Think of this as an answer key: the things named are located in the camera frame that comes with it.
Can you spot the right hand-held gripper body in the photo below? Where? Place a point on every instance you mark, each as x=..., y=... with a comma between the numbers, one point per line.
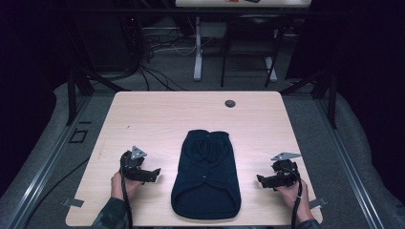
x=285, y=168

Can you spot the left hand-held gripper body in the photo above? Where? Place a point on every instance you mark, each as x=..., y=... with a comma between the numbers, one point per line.
x=133, y=161

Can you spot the dark navy garment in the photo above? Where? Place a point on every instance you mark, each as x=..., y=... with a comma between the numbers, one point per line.
x=206, y=178

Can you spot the person's right hand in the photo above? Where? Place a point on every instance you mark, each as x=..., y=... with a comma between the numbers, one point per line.
x=296, y=201

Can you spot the person's left hand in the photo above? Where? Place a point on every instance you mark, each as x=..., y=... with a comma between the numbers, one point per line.
x=118, y=188

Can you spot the round grey table grommet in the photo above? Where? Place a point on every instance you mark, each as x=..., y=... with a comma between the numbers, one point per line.
x=230, y=103

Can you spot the white desk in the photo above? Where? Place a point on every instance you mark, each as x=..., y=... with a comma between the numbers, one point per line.
x=198, y=47

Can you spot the black chair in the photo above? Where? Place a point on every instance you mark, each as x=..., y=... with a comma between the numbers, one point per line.
x=254, y=28

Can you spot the grey metal table bracket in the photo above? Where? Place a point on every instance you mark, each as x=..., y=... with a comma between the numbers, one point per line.
x=318, y=203
x=73, y=202

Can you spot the aluminium floor rail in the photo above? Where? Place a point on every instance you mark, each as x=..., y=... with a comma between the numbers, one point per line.
x=47, y=168
x=347, y=162

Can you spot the black frame post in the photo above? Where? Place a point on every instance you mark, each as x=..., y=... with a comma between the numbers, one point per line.
x=71, y=98
x=332, y=101

